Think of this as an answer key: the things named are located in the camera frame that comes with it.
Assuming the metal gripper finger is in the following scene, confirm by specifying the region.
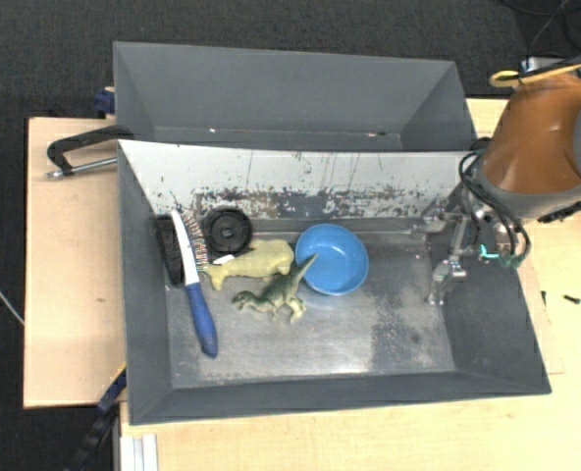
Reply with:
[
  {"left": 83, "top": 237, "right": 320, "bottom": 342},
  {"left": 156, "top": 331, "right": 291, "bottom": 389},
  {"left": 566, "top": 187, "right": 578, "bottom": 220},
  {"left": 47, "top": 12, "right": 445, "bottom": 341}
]
[
  {"left": 409, "top": 199, "right": 461, "bottom": 239},
  {"left": 426, "top": 254, "right": 469, "bottom": 308}
]

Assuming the blue bowl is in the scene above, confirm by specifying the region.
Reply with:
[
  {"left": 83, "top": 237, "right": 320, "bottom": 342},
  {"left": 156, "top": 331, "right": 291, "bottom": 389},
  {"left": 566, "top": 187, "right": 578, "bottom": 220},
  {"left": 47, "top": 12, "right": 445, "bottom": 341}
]
[{"left": 294, "top": 222, "right": 371, "bottom": 297}]

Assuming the grey metal bin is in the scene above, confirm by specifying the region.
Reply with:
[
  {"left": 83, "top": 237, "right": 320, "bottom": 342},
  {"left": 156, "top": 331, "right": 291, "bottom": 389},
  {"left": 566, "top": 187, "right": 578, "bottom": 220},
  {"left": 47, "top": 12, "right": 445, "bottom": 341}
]
[{"left": 111, "top": 40, "right": 554, "bottom": 427}]

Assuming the green toy dinosaur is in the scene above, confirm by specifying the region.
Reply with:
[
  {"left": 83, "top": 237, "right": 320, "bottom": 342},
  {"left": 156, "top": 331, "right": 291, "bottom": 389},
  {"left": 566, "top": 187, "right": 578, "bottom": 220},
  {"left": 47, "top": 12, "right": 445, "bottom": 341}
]
[{"left": 231, "top": 251, "right": 319, "bottom": 326}]

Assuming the pale yellow toy animal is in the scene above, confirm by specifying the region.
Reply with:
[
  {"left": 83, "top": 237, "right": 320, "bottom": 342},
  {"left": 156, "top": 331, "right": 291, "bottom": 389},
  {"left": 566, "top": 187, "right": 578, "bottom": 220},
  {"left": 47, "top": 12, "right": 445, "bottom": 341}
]
[{"left": 201, "top": 238, "right": 296, "bottom": 292}]

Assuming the black ribbed object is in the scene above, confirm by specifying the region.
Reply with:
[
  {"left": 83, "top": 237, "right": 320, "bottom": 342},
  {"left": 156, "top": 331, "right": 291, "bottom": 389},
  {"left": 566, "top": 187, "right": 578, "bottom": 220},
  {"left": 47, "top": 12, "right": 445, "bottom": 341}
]
[{"left": 153, "top": 213, "right": 185, "bottom": 287}]

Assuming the pale wood board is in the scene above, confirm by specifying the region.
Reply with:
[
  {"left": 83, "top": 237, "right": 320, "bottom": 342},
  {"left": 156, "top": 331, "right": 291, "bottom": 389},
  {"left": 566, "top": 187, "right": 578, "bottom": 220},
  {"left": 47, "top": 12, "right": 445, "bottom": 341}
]
[{"left": 23, "top": 115, "right": 128, "bottom": 409}]

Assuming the blue and white handled brush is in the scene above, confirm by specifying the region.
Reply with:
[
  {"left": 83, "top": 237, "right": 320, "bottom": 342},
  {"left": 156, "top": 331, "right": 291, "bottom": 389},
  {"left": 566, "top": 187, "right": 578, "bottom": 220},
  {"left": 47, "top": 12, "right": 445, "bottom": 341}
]
[{"left": 169, "top": 207, "right": 220, "bottom": 359}]

